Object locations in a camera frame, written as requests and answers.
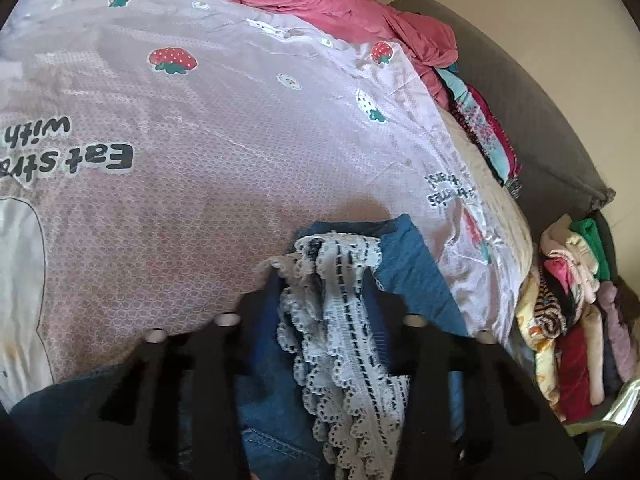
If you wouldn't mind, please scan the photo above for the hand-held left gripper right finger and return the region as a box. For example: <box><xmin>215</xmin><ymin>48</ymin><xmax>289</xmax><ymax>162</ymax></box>
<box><xmin>362</xmin><ymin>280</ymin><xmax>586</xmax><ymax>480</ymax></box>

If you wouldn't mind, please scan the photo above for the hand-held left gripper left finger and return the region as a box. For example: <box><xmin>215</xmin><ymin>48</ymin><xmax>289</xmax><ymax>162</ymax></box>
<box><xmin>55</xmin><ymin>290</ymin><xmax>281</xmax><ymax>480</ymax></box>

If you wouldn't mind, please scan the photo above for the blue denim pants lace trim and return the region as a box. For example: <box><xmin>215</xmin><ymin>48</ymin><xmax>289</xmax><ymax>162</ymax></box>
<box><xmin>10</xmin><ymin>214</ymin><xmax>471</xmax><ymax>480</ymax></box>

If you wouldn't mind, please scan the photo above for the pile of mixed colourful clothes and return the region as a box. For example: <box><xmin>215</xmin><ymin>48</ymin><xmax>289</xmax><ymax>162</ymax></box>
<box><xmin>512</xmin><ymin>214</ymin><xmax>640</xmax><ymax>426</ymax></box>

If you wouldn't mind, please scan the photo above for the beige bed sheet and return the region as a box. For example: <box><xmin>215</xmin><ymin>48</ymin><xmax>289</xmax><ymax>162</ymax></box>
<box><xmin>440</xmin><ymin>107</ymin><xmax>533</xmax><ymax>281</ymax></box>

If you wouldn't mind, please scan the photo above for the pink strawberry printed blanket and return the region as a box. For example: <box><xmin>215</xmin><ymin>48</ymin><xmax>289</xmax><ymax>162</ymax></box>
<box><xmin>0</xmin><ymin>0</ymin><xmax>521</xmax><ymax>386</ymax></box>

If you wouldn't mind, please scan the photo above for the grey padded headboard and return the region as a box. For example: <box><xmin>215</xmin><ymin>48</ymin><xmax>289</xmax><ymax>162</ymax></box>
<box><xmin>387</xmin><ymin>0</ymin><xmax>617</xmax><ymax>241</ymax></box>

